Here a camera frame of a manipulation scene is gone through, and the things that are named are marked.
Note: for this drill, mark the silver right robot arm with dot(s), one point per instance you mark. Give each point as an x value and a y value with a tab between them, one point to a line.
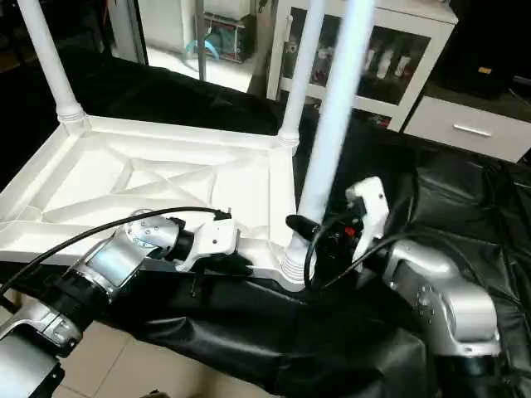
440	290

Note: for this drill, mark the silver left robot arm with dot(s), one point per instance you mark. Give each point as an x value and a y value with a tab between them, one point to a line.
116	261

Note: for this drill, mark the black work mat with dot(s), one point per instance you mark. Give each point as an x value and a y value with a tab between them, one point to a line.
249	348

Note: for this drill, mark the white plastic table top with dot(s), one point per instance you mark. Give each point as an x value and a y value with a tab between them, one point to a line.
124	178

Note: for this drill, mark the white drawer unit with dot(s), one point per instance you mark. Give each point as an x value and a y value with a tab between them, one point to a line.
473	128

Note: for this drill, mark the white glass-door cabinet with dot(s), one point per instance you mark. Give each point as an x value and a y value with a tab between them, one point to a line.
390	50

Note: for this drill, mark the teal storage box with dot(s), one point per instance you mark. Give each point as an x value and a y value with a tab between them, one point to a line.
220	33

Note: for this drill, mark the black box yellow label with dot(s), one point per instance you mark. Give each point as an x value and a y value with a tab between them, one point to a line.
489	50

